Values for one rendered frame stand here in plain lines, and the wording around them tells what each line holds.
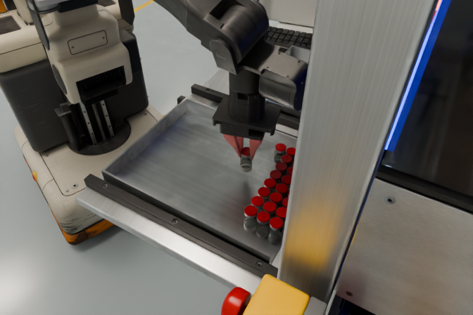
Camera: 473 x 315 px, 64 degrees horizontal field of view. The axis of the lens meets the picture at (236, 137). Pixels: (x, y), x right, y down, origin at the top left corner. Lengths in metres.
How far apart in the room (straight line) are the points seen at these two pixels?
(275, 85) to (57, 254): 1.44
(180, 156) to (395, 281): 0.49
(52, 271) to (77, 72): 0.85
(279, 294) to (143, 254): 1.30
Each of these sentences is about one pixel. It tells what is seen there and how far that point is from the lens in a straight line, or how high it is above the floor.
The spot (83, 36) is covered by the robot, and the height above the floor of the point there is 0.87.
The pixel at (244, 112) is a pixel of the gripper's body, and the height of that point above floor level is 1.06.
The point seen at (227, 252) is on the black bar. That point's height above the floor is 0.90.
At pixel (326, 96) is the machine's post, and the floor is 1.26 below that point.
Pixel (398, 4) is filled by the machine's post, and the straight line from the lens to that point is 0.23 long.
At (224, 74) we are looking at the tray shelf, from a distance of 1.00.
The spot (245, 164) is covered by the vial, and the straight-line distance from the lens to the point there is 0.68.
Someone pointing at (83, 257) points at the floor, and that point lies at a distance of 1.76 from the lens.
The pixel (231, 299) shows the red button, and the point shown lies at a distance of 0.44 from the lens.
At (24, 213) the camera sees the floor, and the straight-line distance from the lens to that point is 2.01.
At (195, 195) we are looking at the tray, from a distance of 0.70.
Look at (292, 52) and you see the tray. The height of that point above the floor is 0.90.
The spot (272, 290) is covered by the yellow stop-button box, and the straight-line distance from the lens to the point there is 0.43.
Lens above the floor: 1.42
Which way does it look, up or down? 42 degrees down
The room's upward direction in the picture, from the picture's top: straight up
